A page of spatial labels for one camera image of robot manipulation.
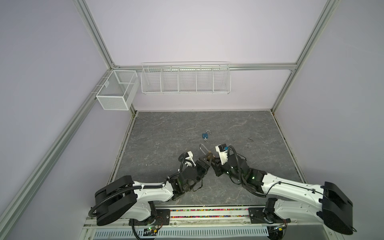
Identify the white mesh box basket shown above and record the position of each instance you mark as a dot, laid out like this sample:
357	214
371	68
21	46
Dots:
118	90

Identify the aluminium front rail frame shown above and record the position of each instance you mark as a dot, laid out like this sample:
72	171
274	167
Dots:
207	214

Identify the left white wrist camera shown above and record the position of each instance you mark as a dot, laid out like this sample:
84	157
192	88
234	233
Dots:
189	161

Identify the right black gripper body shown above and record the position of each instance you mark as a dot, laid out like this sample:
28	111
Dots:
221	169

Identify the brass padlock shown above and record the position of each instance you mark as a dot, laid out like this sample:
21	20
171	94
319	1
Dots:
208	155

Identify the blue padlock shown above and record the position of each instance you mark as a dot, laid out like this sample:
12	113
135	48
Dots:
206	134

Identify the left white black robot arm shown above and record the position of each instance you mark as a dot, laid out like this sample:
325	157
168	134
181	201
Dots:
136	199

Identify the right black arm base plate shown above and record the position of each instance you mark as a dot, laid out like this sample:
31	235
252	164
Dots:
264	216

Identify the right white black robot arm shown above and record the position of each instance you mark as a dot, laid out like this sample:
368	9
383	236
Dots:
326	203

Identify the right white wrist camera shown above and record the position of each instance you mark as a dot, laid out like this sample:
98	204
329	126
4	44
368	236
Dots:
222	150

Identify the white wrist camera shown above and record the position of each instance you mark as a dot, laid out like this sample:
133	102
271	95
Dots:
222	150
189	161

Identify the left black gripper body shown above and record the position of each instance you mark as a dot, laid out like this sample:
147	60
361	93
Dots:
201	170

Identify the white wire shelf basket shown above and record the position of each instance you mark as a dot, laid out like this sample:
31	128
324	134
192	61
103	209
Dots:
186	78

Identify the white vented cable duct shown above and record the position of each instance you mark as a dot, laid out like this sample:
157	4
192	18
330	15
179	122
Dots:
183	233

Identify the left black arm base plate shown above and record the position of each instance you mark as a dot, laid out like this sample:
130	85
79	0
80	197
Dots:
161	217

